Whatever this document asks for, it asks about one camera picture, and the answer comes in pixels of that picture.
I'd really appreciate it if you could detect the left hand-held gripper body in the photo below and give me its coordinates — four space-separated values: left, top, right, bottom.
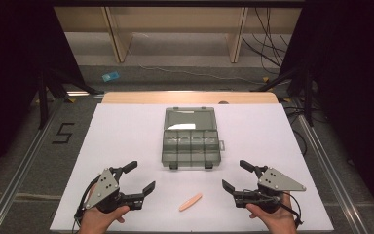
83 166 145 215

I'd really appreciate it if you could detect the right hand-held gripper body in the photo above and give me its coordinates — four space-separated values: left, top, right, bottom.
233 165 308 215

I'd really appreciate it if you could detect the person's left hand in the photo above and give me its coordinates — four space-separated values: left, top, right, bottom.
77 184 131 234

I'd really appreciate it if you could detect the person's right hand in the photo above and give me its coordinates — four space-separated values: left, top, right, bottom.
245 191 298 234

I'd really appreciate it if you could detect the white sheet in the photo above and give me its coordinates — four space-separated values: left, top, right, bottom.
49 102 335 233

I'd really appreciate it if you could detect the small peach oblong piece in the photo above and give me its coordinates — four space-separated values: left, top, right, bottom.
177 192 204 213

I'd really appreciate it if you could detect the clear grey compartment box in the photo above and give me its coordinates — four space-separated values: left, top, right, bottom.
161 106 226 171

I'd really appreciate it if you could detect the light wooden table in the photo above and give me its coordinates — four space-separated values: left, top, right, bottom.
100 91 280 105

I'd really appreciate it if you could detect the small blue card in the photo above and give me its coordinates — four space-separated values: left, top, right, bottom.
101 70 122 83

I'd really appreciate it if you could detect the black metal stand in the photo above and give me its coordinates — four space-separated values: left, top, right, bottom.
36 63 105 131
248 63 318 129

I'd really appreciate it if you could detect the dark curtain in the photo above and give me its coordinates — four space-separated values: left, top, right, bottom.
0 0 86 188
278 0 374 227

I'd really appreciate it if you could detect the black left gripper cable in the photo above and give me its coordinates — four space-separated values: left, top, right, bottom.
72 174 102 234

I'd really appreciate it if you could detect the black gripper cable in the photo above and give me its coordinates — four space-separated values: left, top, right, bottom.
283 192 305 228
72 174 102 234

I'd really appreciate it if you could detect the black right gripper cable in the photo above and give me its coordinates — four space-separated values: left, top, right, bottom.
283 192 305 228

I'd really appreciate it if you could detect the black floor cable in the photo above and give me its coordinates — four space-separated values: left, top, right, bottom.
282 102 310 158

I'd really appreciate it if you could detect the metal floor rail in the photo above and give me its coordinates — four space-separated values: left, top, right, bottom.
0 91 105 234
295 114 369 234

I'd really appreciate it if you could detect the bundle of black cables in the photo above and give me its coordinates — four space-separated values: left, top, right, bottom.
241 7 290 76

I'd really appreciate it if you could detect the light wooden furniture frame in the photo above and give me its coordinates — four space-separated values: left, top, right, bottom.
54 6 304 64

